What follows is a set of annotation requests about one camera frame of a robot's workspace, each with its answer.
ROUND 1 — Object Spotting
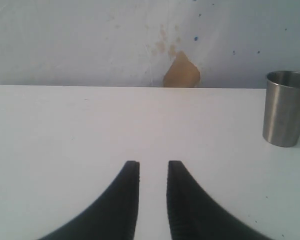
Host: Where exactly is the stainless steel cup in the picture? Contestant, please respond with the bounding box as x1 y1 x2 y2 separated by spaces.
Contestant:
262 70 300 148

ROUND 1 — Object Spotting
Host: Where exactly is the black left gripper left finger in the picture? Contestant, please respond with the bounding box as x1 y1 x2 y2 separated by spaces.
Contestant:
42 161 140 240

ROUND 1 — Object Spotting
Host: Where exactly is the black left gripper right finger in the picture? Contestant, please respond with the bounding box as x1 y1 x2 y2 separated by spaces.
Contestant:
166 160 268 240

